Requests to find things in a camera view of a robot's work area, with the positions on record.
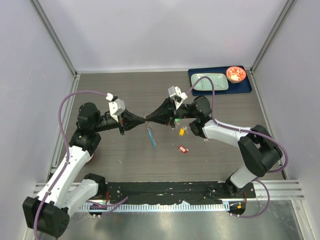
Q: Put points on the white slotted cable duct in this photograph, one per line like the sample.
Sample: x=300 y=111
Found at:
x=183 y=207

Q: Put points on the green tagged key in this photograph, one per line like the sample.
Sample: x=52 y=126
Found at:
x=177 y=121

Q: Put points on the light green rectangular plate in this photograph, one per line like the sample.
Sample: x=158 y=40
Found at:
x=219 y=81

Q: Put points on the black tagged key bunch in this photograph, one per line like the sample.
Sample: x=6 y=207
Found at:
x=171 y=125

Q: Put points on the metal keyring holder blue handle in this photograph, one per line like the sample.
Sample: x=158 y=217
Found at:
x=150 y=133

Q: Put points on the aluminium frame rail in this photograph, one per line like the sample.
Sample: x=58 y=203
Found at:
x=59 y=146

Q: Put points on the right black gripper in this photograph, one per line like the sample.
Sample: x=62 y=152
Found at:
x=160 y=115

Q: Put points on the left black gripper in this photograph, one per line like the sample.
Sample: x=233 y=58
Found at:
x=128 y=121

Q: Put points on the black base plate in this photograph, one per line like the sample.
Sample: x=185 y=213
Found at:
x=167 y=194

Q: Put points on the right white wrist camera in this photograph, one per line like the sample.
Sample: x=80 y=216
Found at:
x=177 y=96

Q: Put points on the red patterned bowl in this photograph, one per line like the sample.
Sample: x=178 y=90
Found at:
x=236 y=74

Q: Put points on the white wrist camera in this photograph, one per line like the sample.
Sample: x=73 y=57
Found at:
x=177 y=96
x=116 y=106

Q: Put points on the yellow tagged key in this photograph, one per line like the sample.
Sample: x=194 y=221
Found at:
x=183 y=131

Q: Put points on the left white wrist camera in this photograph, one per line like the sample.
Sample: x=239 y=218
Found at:
x=116 y=106

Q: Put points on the red tagged keys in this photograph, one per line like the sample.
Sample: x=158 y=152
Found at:
x=183 y=149

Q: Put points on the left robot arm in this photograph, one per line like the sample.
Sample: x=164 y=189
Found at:
x=49 y=212

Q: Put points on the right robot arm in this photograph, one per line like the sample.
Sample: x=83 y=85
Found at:
x=259 y=151

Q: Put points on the dark blue tray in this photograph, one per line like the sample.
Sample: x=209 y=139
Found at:
x=239 y=88

